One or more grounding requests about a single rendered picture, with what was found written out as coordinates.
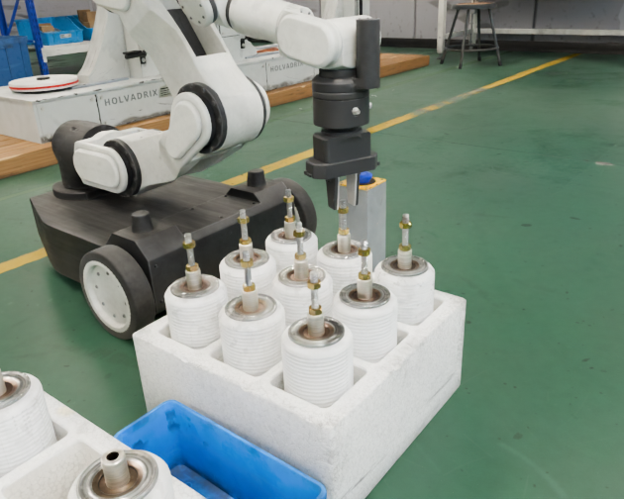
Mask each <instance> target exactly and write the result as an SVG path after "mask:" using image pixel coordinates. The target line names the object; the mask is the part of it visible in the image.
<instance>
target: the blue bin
mask: <svg viewBox="0 0 624 499"><path fill-rule="evenodd" d="M114 438H115V439H117V440H118V441H120V442H121V443H123V444H124V445H126V446H127V447H129V448H130V449H139V450H145V451H148V452H151V453H153V454H155V455H157V456H158V457H160V458H161V459H162V460H163V461H164V462H165V463H166V464H167V466H168V468H169V471H170V475H172V476H173V477H175V478H176V479H178V480H179V481H181V482H182V483H184V484H185V485H187V486H188V487H190V488H191V489H193V490H194V491H196V492H197V493H199V494H200V495H202V496H203V497H205V498H206V499H327V490H326V487H325V486H324V485H323V484H322V483H320V482H319V481H317V480H315V479H313V478H312V477H310V476H308V475H306V474H305V473H303V472H301V471H299V470H298V469H296V468H294V467H292V466H291V465H289V464H287V463H285V462H284V461H282V460H280V459H278V458H277V457H275V456H273V455H271V454H270V453H268V452H266V451H264V450H263V449H260V448H258V447H257V446H255V445H253V444H252V443H250V442H248V441H246V440H245V439H243V438H241V437H239V436H238V435H236V434H234V433H232V432H231V431H229V430H227V429H225V428H224V427H222V426H220V425H218V424H217V423H215V422H213V421H211V420H210V419H208V418H206V417H204V416H203V415H201V414H199V413H197V412H196V411H194V410H192V409H190V408H189V407H187V406H185V405H183V404H182V403H180V402H178V401H176V400H167V401H164V402H162V403H161V404H159V405H158V406H156V407H155V408H153V409H152V410H150V411H149V412H148V413H147V414H145V415H144V416H142V417H141V418H139V419H138V420H136V421H135V422H133V423H132V424H130V425H129V426H127V427H125V428H124V429H122V430H121V431H119V432H118V433H117V434H116V435H115V436H114Z"/></svg>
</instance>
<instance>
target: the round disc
mask: <svg viewBox="0 0 624 499"><path fill-rule="evenodd" d="M78 81H79V80H78V78H77V76H76V75H71V74H55V75H41V76H33V77H26V78H20V79H16V80H12V81H10V82H9V85H8V86H9V88H10V90H11V91H16V92H23V93H43V92H52V91H58V90H63V89H66V88H67V87H71V86H74V85H77V84H78Z"/></svg>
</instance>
